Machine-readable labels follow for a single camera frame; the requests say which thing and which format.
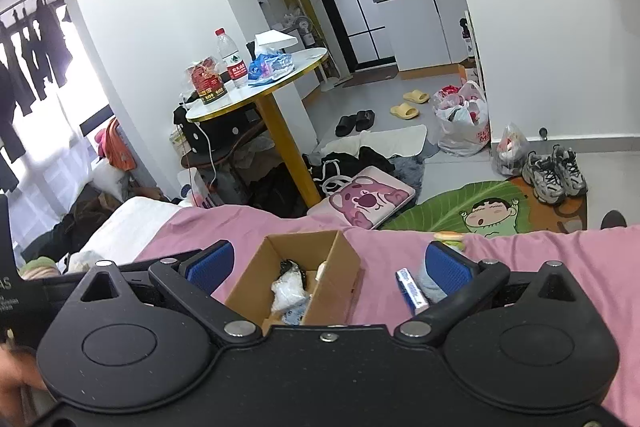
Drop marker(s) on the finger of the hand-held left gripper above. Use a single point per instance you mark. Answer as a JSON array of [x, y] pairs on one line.
[[165, 255]]

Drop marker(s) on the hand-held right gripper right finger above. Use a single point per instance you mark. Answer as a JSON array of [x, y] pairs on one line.
[[447, 267]]

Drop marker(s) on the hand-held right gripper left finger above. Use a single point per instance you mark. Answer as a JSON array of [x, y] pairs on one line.
[[211, 265]]

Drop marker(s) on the fluffy blue-grey towel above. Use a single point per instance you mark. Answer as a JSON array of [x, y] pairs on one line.
[[432, 289]]

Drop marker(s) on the brown cardboard box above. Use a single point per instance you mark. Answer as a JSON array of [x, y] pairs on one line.
[[245, 279]]

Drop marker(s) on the black and white sock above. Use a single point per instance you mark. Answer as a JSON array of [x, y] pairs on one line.
[[290, 267]]

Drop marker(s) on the blue-grey sock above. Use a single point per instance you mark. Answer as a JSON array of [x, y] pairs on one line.
[[296, 314]]

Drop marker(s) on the yellow green soft toy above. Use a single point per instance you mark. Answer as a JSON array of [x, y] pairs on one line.
[[450, 239]]

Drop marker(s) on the person's left hand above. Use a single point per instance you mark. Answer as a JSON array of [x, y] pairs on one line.
[[20, 374]]

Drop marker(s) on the green pink plush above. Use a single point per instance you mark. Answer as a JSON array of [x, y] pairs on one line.
[[37, 268]]

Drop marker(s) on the blue white small carton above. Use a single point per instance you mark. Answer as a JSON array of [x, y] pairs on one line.
[[411, 291]]

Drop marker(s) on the white bedding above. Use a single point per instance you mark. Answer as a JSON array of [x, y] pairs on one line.
[[130, 227]]

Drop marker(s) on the green leaf cartoon rug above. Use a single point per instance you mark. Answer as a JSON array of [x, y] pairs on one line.
[[440, 207]]

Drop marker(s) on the white bag with print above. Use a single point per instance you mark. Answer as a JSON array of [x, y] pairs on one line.
[[200, 194]]

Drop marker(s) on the white fluffy cloth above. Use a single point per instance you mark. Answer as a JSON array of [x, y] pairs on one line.
[[80, 261]]

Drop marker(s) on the white pillow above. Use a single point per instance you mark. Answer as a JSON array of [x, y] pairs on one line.
[[107, 179]]

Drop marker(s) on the dark clothes heap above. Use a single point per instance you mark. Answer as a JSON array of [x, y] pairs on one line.
[[75, 222]]

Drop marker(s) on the pink bear cushion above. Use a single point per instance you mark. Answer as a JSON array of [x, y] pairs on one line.
[[370, 199]]

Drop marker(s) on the grey fluffy rug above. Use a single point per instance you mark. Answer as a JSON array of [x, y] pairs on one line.
[[407, 172]]

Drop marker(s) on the pink bed sheet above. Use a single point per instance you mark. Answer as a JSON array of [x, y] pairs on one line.
[[550, 247]]

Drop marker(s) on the orange pink clothing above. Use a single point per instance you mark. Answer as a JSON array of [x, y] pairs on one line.
[[120, 147]]

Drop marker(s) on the black polka dot bag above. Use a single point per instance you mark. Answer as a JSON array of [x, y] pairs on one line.
[[195, 132]]

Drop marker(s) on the white plastic shopping bag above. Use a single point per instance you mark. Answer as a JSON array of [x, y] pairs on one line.
[[460, 137]]

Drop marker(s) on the clear plastic trash bag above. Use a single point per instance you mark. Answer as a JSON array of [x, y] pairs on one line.
[[510, 152]]

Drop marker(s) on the grey sneaker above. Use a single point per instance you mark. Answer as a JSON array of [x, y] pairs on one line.
[[570, 169], [545, 179]]

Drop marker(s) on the black clothing pile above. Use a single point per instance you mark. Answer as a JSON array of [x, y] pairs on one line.
[[370, 159]]

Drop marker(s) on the white floor mat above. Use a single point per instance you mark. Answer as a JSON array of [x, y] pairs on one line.
[[395, 139]]

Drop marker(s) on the round table with yellow leg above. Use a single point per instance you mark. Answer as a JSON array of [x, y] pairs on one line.
[[295, 147]]

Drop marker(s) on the yellow slipper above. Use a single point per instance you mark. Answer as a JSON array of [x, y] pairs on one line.
[[416, 97], [403, 111]]

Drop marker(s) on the black door stopper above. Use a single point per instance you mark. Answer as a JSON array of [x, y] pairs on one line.
[[543, 134]]

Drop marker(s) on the black slipper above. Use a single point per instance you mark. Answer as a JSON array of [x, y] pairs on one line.
[[365, 120], [346, 125]]

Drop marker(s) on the red snack jar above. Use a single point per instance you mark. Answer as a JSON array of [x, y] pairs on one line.
[[207, 84]]

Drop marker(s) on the clear water bottle red cap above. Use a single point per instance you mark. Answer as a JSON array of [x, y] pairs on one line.
[[232, 62]]

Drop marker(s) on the blue plastic bag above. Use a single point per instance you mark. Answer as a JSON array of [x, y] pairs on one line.
[[265, 67]]

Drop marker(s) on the white side shelf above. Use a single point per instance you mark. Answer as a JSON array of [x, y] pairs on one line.
[[470, 47]]

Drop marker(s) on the white tissue box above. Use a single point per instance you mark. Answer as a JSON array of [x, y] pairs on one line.
[[275, 39]]

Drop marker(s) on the white kitchen cabinet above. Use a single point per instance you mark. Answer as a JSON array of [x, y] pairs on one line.
[[420, 32]]

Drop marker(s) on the hanging dark clothes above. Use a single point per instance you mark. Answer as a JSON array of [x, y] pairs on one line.
[[35, 57]]

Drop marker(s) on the small white fan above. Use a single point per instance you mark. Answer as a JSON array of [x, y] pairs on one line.
[[306, 29]]

